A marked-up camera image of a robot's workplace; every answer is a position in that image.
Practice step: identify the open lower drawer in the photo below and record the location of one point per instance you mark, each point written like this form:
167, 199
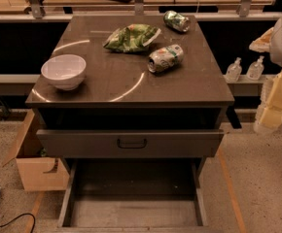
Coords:
133, 196

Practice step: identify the left clear sanitizer bottle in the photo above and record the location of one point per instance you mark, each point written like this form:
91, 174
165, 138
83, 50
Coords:
234, 71

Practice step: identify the cardboard box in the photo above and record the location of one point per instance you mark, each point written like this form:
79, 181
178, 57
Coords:
37, 171

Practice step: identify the black drawer handle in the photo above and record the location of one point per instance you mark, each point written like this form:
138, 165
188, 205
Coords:
134, 145

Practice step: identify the right clear sanitizer bottle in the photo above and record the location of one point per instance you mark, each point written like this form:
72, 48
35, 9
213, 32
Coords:
255, 70

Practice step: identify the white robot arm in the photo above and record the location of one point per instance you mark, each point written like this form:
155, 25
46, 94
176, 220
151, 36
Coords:
275, 52

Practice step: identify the green chip bag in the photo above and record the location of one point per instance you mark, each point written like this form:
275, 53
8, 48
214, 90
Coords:
132, 38

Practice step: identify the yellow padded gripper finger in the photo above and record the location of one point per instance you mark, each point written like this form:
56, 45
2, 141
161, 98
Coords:
262, 44
269, 113

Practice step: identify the crushed 7up can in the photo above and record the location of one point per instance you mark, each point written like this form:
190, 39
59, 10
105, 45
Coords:
165, 58

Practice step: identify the green soda can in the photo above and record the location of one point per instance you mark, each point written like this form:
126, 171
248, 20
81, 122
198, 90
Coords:
177, 21

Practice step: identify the grey drawer cabinet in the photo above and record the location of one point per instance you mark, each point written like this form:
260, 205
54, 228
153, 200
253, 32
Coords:
120, 93

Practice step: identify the closed upper drawer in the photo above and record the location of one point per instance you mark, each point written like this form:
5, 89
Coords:
103, 143

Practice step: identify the white bowl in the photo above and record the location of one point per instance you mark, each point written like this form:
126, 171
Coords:
65, 72

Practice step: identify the clear sanitizer bottle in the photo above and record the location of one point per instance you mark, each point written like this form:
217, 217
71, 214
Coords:
255, 70
234, 71

